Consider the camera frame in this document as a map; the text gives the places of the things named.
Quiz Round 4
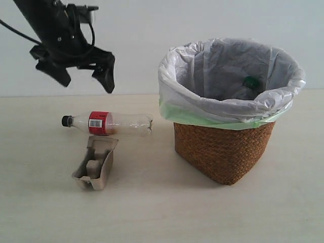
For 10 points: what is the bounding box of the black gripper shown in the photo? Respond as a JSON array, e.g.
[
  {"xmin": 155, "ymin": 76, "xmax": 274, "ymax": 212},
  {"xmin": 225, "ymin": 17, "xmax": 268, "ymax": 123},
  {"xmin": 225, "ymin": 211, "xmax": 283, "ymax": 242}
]
[{"xmin": 30, "ymin": 22, "xmax": 115, "ymax": 94}]

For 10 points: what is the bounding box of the red label clear bottle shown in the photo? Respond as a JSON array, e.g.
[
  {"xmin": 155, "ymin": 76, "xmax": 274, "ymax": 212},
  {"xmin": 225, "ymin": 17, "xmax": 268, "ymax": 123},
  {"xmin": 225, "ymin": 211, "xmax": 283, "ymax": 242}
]
[{"xmin": 61, "ymin": 111, "xmax": 153, "ymax": 136}]

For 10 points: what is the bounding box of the grey cardboard pulp tray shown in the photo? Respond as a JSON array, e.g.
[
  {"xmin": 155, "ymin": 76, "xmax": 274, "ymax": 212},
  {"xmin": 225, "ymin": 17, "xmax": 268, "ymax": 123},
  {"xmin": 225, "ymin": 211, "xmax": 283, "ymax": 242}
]
[{"xmin": 72, "ymin": 136, "xmax": 119, "ymax": 191}]

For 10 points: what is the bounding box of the green label water bottle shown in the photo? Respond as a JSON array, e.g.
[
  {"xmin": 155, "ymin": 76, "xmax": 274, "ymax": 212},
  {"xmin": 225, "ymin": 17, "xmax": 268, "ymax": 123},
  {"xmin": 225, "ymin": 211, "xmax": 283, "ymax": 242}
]
[{"xmin": 229, "ymin": 76, "xmax": 262, "ymax": 100}]

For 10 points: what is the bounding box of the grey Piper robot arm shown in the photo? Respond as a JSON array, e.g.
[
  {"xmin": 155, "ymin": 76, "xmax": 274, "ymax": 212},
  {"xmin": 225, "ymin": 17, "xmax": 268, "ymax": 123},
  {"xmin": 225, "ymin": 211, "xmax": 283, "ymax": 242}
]
[{"xmin": 15, "ymin": 1, "xmax": 115, "ymax": 94}]

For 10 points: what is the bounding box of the white plastic trash bag liner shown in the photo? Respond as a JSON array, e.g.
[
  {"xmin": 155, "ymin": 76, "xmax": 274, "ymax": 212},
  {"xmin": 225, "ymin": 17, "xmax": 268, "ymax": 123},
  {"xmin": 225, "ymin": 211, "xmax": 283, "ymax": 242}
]
[{"xmin": 158, "ymin": 38, "xmax": 306, "ymax": 130}]

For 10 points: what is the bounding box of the brown woven wicker basket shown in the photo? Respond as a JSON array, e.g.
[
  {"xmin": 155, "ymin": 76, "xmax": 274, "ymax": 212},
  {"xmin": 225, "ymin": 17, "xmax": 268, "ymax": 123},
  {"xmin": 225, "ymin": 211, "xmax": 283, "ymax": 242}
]
[{"xmin": 174, "ymin": 122, "xmax": 275, "ymax": 185}]

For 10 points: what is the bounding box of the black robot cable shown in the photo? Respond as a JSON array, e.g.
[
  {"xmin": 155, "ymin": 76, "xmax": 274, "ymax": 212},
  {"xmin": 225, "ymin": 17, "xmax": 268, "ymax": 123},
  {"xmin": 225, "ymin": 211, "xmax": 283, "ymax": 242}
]
[{"xmin": 0, "ymin": 3, "xmax": 96, "ymax": 55}]

